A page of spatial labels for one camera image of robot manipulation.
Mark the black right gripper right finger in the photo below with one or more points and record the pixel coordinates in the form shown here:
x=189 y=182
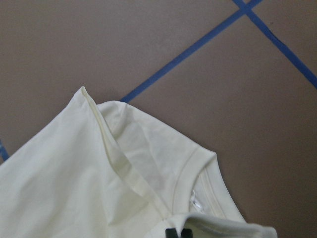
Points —
x=186 y=233

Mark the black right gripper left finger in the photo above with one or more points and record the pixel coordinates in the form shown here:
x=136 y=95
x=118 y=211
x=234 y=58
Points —
x=171 y=233

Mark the cream long sleeve shirt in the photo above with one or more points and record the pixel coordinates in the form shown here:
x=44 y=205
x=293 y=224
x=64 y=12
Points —
x=112 y=171

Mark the long blue tape strip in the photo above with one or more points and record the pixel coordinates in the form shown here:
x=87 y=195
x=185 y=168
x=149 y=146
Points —
x=182 y=56

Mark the crossing blue tape strip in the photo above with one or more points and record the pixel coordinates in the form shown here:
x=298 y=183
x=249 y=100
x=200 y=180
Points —
x=280 y=42

